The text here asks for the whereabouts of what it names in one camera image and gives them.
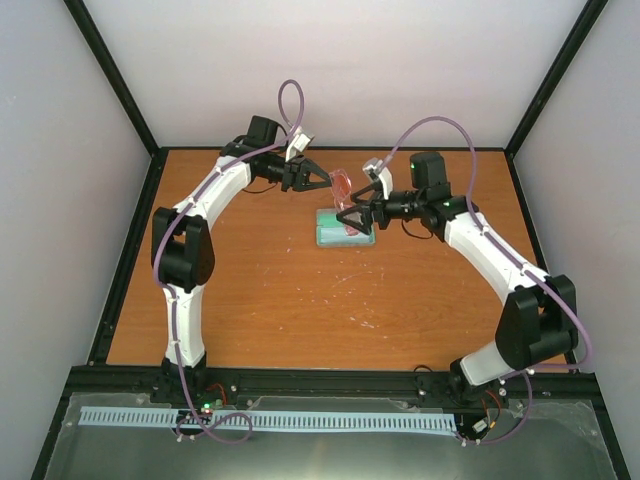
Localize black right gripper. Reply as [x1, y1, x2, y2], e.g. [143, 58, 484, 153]
[336, 182, 424, 235]

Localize red transparent sunglasses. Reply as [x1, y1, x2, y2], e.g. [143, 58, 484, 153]
[329, 169, 353, 213]

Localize grey glasses case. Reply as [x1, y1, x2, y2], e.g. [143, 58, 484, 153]
[315, 209, 376, 248]

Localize light blue cleaning cloth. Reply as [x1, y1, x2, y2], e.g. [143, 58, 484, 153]
[316, 227, 375, 247]

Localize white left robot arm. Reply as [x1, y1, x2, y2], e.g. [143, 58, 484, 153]
[151, 116, 331, 403]

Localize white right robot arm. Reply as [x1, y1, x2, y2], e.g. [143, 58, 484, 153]
[330, 152, 579, 404]

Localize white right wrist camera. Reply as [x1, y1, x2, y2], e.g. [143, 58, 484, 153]
[362, 158, 393, 200]

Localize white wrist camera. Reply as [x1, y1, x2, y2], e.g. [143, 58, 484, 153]
[362, 158, 393, 200]
[285, 127, 315, 162]

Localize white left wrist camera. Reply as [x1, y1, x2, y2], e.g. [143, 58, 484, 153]
[285, 127, 315, 162]

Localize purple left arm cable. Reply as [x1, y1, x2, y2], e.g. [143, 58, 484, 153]
[153, 79, 307, 445]

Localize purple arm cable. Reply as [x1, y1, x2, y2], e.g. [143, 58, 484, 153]
[153, 79, 307, 445]
[384, 116, 596, 447]

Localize black table edge rail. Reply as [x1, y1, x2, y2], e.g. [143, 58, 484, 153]
[160, 144, 505, 153]

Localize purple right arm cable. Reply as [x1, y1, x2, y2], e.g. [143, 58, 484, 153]
[384, 116, 596, 447]

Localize black left frame post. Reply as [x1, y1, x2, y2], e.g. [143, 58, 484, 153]
[63, 0, 160, 158]

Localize black frame post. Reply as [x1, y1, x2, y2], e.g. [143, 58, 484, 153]
[503, 0, 611, 156]
[63, 0, 160, 158]

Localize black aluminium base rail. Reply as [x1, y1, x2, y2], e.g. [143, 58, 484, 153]
[67, 364, 599, 404]

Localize black right frame post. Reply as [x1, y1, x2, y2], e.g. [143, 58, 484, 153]
[503, 0, 611, 156]

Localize light blue slotted cable duct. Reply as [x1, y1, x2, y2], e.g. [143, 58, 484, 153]
[77, 406, 457, 436]

